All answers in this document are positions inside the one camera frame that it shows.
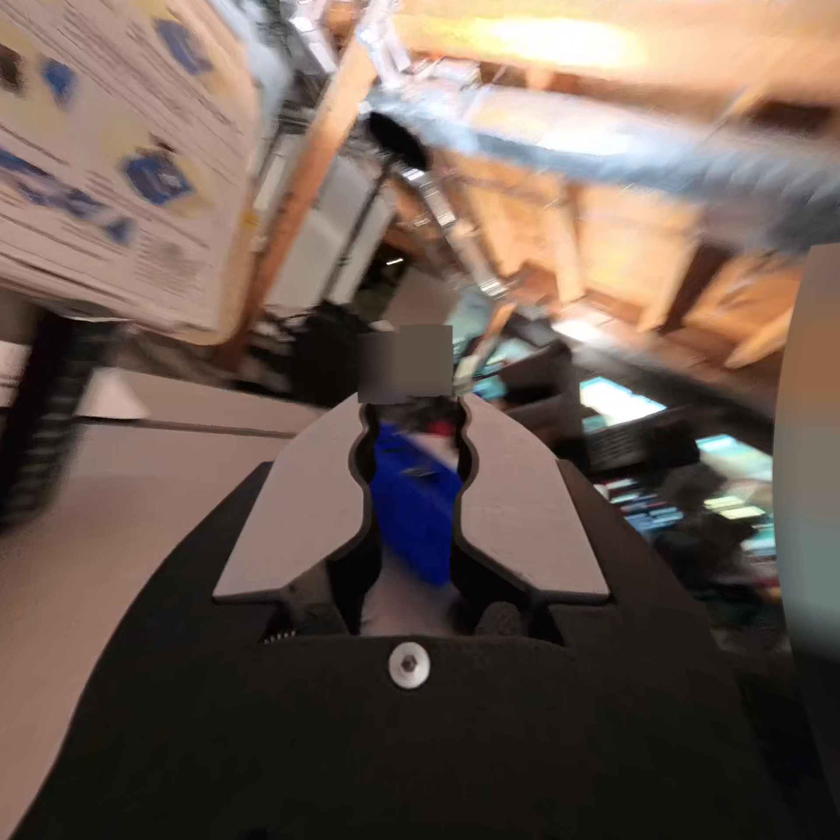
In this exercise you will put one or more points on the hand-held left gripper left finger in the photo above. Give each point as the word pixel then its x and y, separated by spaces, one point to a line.
pixel 295 512

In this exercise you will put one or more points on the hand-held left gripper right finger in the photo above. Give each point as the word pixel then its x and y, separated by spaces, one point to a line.
pixel 518 518

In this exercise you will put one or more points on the blue plastic box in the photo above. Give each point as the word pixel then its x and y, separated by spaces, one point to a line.
pixel 413 518

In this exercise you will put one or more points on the computer monitor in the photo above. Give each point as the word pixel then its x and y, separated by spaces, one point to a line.
pixel 735 456
pixel 620 401

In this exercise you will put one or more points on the wooden poster board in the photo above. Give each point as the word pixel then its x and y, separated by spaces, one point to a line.
pixel 229 318

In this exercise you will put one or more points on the printed instruction poster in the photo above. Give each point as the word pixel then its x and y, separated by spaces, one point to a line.
pixel 98 131

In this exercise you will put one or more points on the silver ceiling duct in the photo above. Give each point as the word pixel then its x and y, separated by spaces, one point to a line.
pixel 590 151

